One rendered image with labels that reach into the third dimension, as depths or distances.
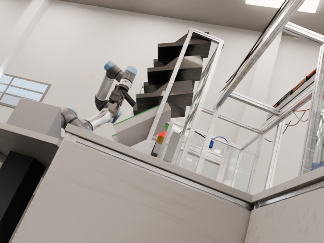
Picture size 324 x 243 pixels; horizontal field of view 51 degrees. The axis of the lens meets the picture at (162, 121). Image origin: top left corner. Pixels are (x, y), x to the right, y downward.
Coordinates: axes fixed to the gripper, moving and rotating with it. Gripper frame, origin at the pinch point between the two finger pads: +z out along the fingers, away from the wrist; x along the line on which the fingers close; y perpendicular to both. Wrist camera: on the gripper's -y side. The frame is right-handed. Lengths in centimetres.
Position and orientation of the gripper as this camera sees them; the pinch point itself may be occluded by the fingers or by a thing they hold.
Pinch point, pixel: (114, 116)
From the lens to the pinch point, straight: 204.2
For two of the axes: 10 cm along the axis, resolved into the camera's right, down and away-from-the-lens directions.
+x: 1.7, -3.7, -9.1
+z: -3.2, 8.5, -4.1
